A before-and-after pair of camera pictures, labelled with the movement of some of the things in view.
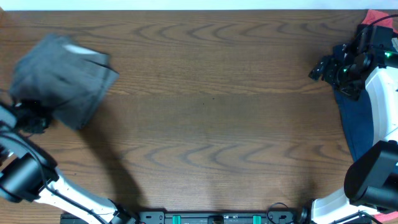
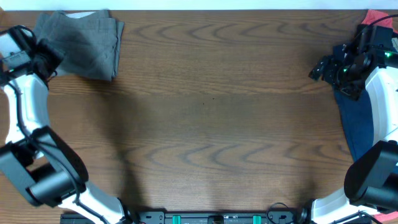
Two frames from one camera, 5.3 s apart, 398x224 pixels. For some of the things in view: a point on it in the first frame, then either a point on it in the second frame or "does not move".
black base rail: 199,217 does not move
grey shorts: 70,78 → 91,40
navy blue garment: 356,122 does not move
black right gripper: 334,65 does not move
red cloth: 373,15 does not move
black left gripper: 45,113 → 60,55
